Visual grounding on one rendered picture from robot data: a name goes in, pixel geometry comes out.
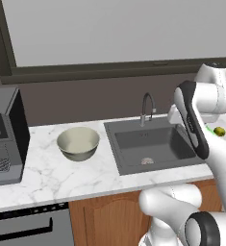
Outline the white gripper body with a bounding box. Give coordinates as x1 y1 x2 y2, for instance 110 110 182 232
166 104 185 126

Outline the dark grey sink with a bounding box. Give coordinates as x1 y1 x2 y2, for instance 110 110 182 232
103 115 213 177

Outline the pale grey-green bowl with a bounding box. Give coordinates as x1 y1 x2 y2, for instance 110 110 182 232
56 126 101 162

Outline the dark curved tap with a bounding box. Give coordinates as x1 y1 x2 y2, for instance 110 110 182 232
139 91 158 128

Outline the olive green round fruit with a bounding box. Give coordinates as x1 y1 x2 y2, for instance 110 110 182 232
213 126 226 137

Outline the wooden cupboard door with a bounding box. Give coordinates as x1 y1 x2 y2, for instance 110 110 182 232
68 190 153 246
192 179 224 213

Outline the dark framed window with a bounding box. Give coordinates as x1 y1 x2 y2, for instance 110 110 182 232
0 0 226 86

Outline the dark grey coffee machine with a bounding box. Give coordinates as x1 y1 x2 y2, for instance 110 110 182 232
0 86 32 188

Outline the grey dishwasher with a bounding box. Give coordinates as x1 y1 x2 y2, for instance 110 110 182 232
0 201 76 246

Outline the black dishwasher handle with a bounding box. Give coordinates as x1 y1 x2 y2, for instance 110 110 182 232
0 216 54 243

